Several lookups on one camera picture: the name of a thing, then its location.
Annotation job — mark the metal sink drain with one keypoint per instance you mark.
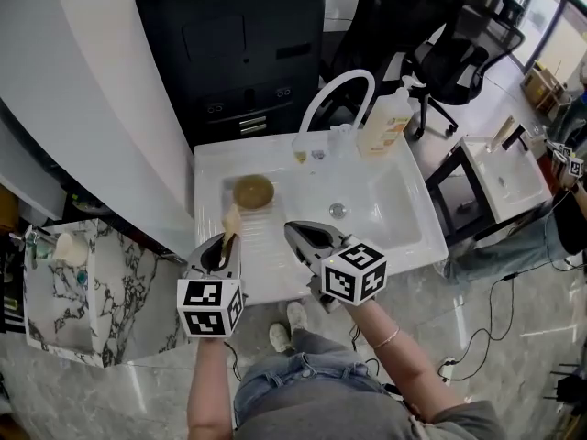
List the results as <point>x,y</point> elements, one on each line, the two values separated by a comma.
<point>337,210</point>

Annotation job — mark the black faucet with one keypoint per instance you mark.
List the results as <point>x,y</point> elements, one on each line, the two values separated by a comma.
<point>512,138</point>

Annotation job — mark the person's white shoe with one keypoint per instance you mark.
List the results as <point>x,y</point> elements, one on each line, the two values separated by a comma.
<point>297,315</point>
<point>279,337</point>

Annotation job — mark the person's right forearm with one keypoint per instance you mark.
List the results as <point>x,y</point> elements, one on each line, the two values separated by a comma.
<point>408,369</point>

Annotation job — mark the brown bowl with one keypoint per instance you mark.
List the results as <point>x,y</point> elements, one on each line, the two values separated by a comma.
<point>253,191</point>

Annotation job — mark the large white ceramic sink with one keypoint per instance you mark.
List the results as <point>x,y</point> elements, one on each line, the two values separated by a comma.
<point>394,209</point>

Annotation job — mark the person's blue jeans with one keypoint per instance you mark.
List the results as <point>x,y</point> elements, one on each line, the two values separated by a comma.
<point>302,374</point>

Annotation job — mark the marble pattern sink cabinet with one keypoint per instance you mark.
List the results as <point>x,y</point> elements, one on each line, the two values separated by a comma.
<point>114,291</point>

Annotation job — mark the person's left forearm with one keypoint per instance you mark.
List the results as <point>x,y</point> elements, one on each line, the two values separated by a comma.
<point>208,383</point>

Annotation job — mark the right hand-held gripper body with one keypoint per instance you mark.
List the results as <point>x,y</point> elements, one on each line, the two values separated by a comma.
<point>353,273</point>

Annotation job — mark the yellow sponge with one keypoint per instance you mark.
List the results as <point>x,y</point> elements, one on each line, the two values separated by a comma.
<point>231,223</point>

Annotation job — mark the white gooseneck faucet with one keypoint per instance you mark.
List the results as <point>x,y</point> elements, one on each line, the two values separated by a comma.
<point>362,78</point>

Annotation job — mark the beige scrubbing stick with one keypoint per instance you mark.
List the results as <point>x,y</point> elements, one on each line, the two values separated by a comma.
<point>501,133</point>

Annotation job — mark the orange label soap pump bottle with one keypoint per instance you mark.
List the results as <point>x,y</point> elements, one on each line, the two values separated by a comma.
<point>383,131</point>

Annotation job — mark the beige cup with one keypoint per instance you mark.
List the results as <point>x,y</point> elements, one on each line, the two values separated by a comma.
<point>71,248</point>

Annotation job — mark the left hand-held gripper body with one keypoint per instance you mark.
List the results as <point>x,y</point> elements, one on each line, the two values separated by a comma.
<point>202,305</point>

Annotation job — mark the small white sink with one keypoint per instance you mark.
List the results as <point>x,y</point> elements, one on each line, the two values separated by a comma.
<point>509,181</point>

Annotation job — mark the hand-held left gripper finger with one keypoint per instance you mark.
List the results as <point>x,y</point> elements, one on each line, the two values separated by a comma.
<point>195,255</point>
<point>236,261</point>

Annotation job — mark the tall black machine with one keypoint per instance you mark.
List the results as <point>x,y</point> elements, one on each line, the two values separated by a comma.
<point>229,39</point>

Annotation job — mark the white power strip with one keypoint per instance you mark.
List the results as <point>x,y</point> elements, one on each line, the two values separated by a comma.
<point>449,362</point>

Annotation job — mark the black sink frame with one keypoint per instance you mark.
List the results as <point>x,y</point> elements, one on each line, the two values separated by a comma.
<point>440,190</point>

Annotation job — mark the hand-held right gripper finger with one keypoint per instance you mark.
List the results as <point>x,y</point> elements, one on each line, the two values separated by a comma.
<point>323,235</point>
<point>295,245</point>

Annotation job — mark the person's grey shirt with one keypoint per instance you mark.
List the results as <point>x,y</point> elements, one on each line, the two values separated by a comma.
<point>339,420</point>

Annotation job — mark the black mesh office chair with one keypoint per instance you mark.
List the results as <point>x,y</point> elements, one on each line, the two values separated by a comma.
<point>458,62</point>

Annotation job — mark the person's left white shoe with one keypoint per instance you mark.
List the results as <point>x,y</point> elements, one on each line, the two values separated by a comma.
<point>279,337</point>

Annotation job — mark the person's right white shoe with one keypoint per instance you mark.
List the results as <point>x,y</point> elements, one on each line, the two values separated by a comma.
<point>297,315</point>

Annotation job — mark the black high-back office chair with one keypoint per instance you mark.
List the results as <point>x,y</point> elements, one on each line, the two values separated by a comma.
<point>380,16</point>

